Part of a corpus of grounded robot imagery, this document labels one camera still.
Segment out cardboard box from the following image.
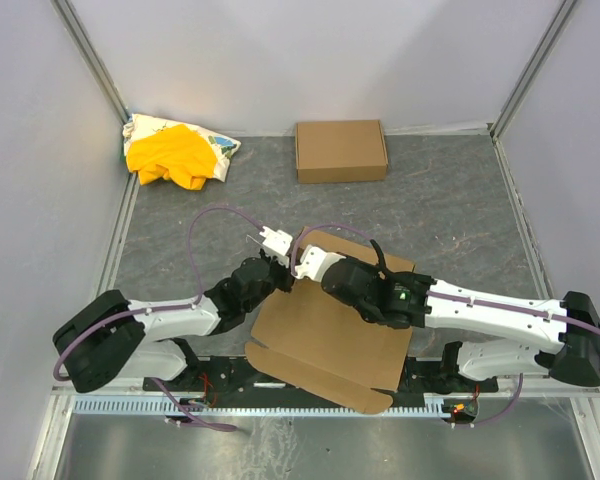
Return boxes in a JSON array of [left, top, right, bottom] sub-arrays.
[[295, 120, 388, 184], [243, 225, 415, 416]]

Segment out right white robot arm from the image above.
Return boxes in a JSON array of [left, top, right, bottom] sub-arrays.
[[310, 255, 600, 387]]

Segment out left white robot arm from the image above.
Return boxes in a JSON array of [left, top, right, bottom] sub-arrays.
[[52, 251, 294, 393]]

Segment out folded cardboard box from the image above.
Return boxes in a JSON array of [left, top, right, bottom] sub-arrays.
[[295, 120, 388, 184]]

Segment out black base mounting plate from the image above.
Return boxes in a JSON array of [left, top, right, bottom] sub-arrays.
[[165, 356, 499, 413]]

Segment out yellow cloth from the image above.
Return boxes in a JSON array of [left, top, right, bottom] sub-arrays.
[[126, 124, 218, 190]]

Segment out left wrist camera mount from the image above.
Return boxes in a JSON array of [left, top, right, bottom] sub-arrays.
[[247, 226, 293, 268]]

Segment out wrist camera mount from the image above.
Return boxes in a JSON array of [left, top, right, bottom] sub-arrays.
[[247, 226, 293, 268], [293, 245, 345, 282]]

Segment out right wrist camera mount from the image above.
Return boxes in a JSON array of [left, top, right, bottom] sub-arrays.
[[293, 245, 345, 282]]

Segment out right aluminium corner post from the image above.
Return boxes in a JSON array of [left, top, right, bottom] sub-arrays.
[[489, 0, 580, 141]]

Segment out aluminium corner post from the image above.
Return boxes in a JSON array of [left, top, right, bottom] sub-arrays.
[[50, 0, 130, 124], [489, 0, 580, 141]]

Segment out slotted cable duct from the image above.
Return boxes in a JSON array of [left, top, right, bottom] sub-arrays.
[[72, 395, 450, 418]]

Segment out left aluminium corner post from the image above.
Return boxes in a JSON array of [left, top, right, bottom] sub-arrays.
[[50, 0, 130, 124]]

